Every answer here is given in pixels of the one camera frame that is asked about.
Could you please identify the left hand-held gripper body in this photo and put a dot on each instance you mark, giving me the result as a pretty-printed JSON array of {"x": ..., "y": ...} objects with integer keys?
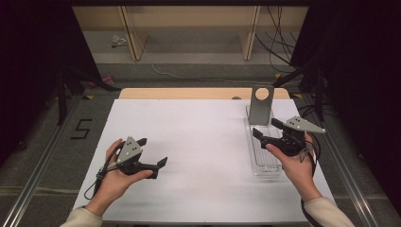
[{"x": 130, "y": 154}]

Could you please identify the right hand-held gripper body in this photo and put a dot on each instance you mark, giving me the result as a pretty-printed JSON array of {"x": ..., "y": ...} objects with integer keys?
[{"x": 293, "y": 138}]

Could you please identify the clear plastic rack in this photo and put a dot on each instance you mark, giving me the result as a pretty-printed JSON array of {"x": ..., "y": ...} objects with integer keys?
[{"x": 261, "y": 157}]

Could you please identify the translucent grey phone case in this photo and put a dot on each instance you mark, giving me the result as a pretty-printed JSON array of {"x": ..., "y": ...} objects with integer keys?
[{"x": 260, "y": 113}]

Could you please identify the person's right hand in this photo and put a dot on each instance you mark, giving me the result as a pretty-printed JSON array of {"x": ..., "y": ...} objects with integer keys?
[{"x": 296, "y": 173}]

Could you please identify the person's left hand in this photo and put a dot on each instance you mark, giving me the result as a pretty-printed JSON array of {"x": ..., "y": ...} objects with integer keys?
[{"x": 115, "y": 186}]

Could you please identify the yellow tape piece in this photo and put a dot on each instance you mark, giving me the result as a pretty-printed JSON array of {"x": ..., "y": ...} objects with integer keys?
[
  {"x": 297, "y": 96},
  {"x": 277, "y": 76},
  {"x": 89, "y": 97}
]

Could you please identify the white table sheet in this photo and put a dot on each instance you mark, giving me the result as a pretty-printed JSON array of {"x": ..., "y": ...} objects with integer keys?
[{"x": 189, "y": 189}]

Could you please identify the black metal stand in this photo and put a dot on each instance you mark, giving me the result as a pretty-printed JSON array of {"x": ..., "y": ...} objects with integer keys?
[
  {"x": 61, "y": 101},
  {"x": 320, "y": 94}
]

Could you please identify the light wooden table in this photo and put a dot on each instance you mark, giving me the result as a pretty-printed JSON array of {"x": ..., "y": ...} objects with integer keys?
[{"x": 173, "y": 93}]

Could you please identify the pink cloth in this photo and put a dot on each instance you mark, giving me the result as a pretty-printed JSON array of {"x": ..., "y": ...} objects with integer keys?
[{"x": 104, "y": 80}]

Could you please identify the dark curtain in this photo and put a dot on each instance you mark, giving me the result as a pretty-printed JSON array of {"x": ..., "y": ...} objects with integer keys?
[
  {"x": 31, "y": 63},
  {"x": 362, "y": 94}
]

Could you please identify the crumpled white paper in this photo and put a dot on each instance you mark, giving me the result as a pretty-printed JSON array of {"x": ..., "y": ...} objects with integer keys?
[{"x": 119, "y": 41}]

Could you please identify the beige wooden desk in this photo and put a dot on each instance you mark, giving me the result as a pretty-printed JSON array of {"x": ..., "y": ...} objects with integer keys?
[{"x": 189, "y": 17}]

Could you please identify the aluminium floor rail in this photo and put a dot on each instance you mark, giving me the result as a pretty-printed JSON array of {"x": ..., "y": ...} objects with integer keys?
[
  {"x": 38, "y": 170},
  {"x": 346, "y": 176}
]

